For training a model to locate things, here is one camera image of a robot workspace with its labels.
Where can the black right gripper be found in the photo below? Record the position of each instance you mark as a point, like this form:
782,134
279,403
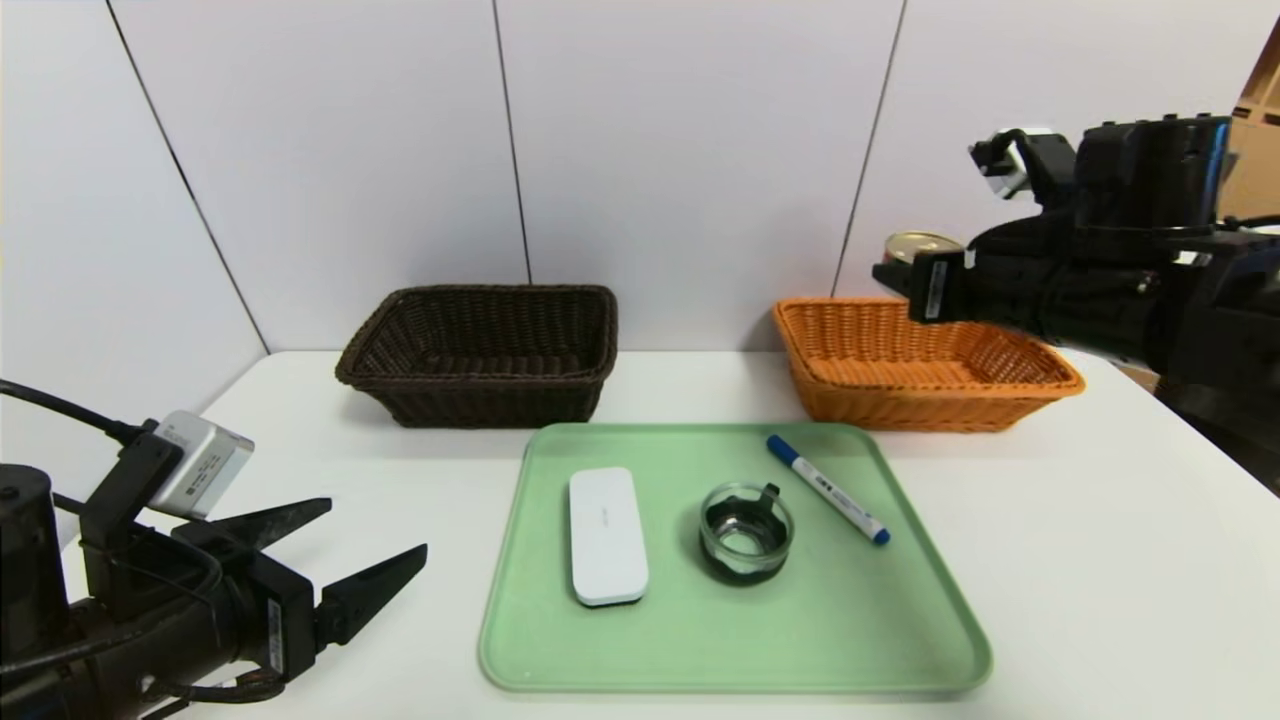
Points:
938,287

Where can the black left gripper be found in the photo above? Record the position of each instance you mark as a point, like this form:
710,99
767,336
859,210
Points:
283,611

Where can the tin can with gold lid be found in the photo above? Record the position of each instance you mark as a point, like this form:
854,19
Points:
920,243

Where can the blue and white marker pen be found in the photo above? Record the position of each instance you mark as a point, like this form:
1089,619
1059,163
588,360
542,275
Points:
826,491

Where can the white rectangular eraser case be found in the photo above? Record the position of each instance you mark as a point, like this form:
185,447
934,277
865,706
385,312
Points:
606,530

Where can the small glass cup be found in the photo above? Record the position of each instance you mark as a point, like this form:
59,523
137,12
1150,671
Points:
745,562

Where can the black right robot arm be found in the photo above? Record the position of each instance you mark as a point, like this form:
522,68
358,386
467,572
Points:
1180,250

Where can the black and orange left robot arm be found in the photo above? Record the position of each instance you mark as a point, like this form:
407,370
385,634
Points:
110,650

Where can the orange wicker basket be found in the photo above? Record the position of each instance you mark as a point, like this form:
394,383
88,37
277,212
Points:
900,407

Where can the dark brown wicker basket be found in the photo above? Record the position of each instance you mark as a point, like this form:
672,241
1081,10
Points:
480,402

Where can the dark wicker chair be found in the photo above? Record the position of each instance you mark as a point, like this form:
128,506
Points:
1235,430

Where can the light green plastic tray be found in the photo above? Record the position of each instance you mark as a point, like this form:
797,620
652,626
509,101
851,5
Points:
700,632

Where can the wooden shelf unit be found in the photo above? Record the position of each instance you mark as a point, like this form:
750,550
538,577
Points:
1258,110

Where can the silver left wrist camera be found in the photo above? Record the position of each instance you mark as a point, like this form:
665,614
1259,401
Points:
200,465

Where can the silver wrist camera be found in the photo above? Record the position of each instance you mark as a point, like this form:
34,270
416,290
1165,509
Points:
200,465
1000,160

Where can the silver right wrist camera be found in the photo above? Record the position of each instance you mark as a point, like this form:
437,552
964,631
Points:
1000,160

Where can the black right camera bracket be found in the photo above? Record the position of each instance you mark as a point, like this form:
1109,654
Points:
1055,165

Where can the black camera bracket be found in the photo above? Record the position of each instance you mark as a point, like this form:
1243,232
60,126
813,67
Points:
120,500
1055,165

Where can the black left camera bracket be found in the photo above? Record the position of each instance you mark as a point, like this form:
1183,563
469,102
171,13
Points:
120,500

